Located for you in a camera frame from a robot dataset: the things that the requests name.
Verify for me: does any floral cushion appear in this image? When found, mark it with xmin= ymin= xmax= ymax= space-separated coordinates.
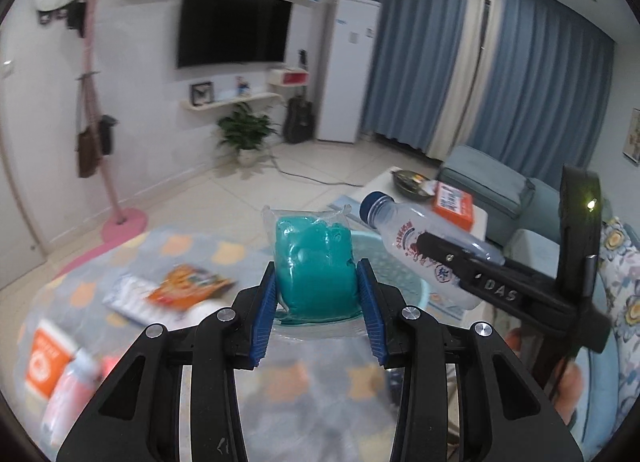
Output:
xmin=599 ymin=216 xmax=640 ymax=395

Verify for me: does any light blue plastic basket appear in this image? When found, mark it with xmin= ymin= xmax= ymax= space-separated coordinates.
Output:
xmin=349 ymin=229 xmax=436 ymax=324

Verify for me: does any black picture frame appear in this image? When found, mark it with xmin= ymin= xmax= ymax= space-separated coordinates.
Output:
xmin=189 ymin=80 xmax=215 ymax=106

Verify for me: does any white coffee table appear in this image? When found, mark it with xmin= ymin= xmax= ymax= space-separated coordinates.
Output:
xmin=364 ymin=163 xmax=489 ymax=244

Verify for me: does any white and red box shelf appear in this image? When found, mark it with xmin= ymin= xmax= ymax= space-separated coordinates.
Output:
xmin=269 ymin=67 xmax=309 ymax=88

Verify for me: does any framed wall picture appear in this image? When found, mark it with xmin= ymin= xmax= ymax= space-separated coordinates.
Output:
xmin=622 ymin=109 xmax=640 ymax=163

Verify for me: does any clear plastic bottle blue cap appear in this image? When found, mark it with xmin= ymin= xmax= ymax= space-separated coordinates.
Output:
xmin=360 ymin=190 xmax=507 ymax=314

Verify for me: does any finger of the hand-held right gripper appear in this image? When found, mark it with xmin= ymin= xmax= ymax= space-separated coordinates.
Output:
xmin=500 ymin=254 xmax=563 ymax=293
xmin=416 ymin=231 xmax=527 ymax=309

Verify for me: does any brown hanging bag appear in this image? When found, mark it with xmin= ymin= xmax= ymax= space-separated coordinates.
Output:
xmin=75 ymin=76 xmax=104 ymax=179

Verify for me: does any white door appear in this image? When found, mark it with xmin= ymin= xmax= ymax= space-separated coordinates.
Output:
xmin=0 ymin=27 xmax=49 ymax=264

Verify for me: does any low white wall shelf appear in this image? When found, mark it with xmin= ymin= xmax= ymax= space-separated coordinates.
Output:
xmin=179 ymin=90 xmax=281 ymax=112

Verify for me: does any pink coat rack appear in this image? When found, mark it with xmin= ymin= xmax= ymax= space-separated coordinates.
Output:
xmin=74 ymin=0 xmax=152 ymax=244

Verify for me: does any teal item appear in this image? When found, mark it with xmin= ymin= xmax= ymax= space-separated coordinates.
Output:
xmin=262 ymin=205 xmax=367 ymax=329

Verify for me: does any orange snack packet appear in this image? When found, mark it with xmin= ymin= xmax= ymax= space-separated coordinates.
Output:
xmin=147 ymin=264 xmax=237 ymax=311

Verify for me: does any light blue sofa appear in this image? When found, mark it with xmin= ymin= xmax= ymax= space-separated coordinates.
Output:
xmin=436 ymin=144 xmax=640 ymax=462

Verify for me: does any black guitar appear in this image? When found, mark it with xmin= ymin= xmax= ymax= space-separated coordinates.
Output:
xmin=283 ymin=49 xmax=316 ymax=144

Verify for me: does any black wall television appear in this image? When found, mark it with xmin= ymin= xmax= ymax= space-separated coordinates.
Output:
xmin=175 ymin=0 xmax=294 ymax=70

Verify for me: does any black hanging bag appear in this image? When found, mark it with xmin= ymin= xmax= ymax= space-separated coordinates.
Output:
xmin=99 ymin=114 xmax=119 ymax=156

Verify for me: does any dark bowl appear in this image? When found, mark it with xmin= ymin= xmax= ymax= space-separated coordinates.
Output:
xmin=390 ymin=169 xmax=434 ymax=201

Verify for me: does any white and blue packet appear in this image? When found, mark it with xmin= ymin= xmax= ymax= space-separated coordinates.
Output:
xmin=102 ymin=274 xmax=187 ymax=326

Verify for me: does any orange paper cup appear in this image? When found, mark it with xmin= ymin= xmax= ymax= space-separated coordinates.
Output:
xmin=25 ymin=319 xmax=77 ymax=400

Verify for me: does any blue curtain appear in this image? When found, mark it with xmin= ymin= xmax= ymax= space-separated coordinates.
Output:
xmin=471 ymin=0 xmax=617 ymax=184
xmin=359 ymin=0 xmax=472 ymax=153

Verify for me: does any pink bottle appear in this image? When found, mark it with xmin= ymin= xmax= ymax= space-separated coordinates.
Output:
xmin=42 ymin=349 xmax=104 ymax=443

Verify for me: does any white standing air conditioner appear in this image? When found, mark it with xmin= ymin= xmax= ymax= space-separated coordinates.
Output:
xmin=316 ymin=0 xmax=382 ymax=144

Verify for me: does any orange box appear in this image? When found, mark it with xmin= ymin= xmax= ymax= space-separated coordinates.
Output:
xmin=431 ymin=180 xmax=475 ymax=231

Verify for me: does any black floor cable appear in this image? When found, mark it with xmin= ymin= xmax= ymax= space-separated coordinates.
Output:
xmin=264 ymin=146 xmax=367 ymax=189

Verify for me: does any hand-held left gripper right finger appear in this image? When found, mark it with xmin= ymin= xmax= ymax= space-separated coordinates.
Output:
xmin=356 ymin=259 xmax=583 ymax=462

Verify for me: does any person's right hand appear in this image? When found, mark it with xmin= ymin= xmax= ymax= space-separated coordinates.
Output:
xmin=504 ymin=328 xmax=586 ymax=427

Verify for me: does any cream curtain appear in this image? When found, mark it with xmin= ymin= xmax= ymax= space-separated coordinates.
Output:
xmin=429 ymin=0 xmax=507 ymax=161

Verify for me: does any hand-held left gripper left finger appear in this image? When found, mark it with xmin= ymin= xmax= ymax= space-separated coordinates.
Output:
xmin=56 ymin=261 xmax=278 ymax=462

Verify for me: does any patterned tablecloth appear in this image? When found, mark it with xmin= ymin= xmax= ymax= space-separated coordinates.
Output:
xmin=10 ymin=223 xmax=451 ymax=462

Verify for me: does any potted green plant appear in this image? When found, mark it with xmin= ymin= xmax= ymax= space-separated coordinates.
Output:
xmin=217 ymin=103 xmax=279 ymax=166

